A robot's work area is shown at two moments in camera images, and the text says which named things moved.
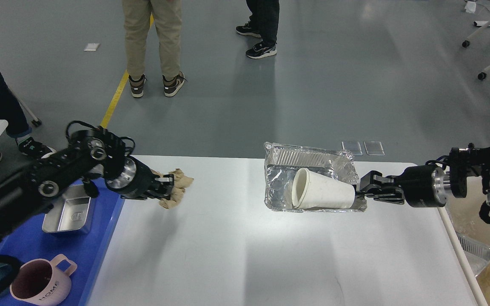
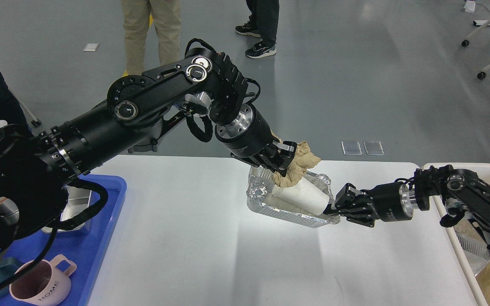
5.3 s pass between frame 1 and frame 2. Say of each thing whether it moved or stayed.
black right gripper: moved
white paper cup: stayed
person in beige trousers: stayed
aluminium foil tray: moved
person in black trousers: stayed
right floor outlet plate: stayed
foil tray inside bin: stayed
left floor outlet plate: stayed
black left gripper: moved
